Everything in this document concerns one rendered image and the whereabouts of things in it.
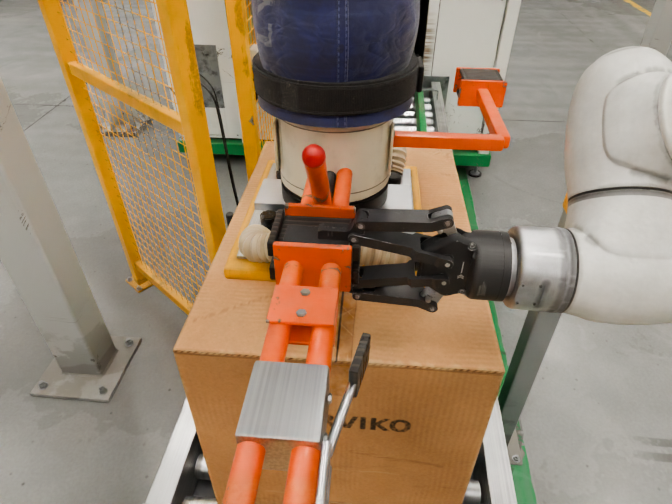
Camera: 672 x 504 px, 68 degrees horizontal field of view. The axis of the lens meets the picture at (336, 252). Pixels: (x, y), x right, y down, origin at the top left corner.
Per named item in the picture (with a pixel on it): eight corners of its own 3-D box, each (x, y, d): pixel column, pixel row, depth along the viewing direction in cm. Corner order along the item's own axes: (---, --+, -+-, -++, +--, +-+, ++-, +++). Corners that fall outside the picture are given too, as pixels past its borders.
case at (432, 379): (278, 280, 132) (266, 140, 107) (429, 288, 129) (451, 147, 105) (217, 508, 84) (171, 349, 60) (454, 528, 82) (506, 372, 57)
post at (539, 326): (484, 432, 170) (570, 178, 107) (504, 434, 169) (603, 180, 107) (486, 450, 164) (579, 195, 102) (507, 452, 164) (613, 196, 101)
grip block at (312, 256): (281, 242, 61) (278, 201, 57) (361, 246, 60) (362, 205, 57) (268, 287, 54) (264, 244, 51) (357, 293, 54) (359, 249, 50)
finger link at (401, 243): (450, 272, 52) (455, 262, 51) (346, 247, 51) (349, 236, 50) (447, 249, 55) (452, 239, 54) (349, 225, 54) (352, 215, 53)
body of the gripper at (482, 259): (521, 258, 47) (423, 251, 48) (502, 319, 53) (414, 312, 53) (508, 214, 53) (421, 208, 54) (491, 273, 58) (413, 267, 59)
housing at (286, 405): (255, 392, 43) (250, 358, 40) (333, 398, 43) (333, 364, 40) (236, 468, 38) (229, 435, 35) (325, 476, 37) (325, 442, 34)
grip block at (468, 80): (452, 91, 103) (456, 66, 99) (494, 92, 102) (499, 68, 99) (457, 106, 96) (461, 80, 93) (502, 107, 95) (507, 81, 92)
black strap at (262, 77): (271, 59, 79) (269, 33, 77) (416, 64, 78) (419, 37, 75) (237, 113, 61) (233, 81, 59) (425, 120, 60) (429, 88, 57)
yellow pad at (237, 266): (268, 167, 97) (266, 144, 94) (319, 170, 97) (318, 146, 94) (223, 279, 71) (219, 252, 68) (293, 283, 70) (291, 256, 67)
